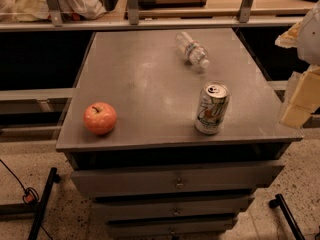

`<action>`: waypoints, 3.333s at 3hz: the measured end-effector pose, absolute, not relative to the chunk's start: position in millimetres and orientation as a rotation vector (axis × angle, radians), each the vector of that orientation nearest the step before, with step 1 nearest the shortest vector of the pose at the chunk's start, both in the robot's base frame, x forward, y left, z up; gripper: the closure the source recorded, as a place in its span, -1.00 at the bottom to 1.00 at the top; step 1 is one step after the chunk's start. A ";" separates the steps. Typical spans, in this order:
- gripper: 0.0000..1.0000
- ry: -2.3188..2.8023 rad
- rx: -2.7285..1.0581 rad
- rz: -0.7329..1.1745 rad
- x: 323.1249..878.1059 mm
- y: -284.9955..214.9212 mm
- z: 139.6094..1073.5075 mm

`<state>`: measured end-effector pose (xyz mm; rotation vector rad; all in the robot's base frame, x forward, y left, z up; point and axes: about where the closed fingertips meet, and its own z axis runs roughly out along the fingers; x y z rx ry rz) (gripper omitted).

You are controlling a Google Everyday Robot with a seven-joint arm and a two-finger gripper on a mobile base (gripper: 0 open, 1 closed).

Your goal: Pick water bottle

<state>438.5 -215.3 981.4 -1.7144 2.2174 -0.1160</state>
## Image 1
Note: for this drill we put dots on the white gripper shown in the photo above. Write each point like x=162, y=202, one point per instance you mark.
x=310, y=39

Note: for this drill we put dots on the clear plastic water bottle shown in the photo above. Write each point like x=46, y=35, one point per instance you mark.
x=192, y=50

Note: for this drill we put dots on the silver 7up soda can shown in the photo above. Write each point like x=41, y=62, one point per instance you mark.
x=213, y=102

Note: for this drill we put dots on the top grey drawer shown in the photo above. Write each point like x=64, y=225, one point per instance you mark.
x=176, y=179

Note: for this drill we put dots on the grey drawer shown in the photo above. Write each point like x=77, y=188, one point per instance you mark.
x=176, y=179
x=173, y=207
x=171, y=227

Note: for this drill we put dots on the right black stand leg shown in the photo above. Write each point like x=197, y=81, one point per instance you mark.
x=279, y=201

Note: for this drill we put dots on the black stand leg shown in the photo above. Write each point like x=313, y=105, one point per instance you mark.
x=53, y=177
x=279, y=201

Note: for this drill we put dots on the grey drawer cabinet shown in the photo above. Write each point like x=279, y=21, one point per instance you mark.
x=155, y=94

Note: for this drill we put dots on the red apple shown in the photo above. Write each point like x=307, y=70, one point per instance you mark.
x=100, y=118

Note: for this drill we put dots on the bottom grey drawer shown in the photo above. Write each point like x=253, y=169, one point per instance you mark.
x=171, y=227

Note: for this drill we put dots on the white cloth on shelf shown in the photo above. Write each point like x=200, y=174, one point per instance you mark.
x=37, y=10

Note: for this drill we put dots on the middle grey drawer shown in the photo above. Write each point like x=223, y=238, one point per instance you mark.
x=173, y=207

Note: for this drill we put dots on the left black stand leg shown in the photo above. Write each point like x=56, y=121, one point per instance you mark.
x=53, y=177

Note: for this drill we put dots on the right metal bracket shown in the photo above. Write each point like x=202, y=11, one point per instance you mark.
x=244, y=11

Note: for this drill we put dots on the metal bracket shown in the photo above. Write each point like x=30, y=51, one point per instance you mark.
x=244, y=11
x=55, y=12
x=133, y=12

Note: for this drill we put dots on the middle metal bracket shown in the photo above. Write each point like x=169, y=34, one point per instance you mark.
x=133, y=12

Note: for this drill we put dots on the left metal bracket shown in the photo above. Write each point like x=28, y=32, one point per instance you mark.
x=55, y=12

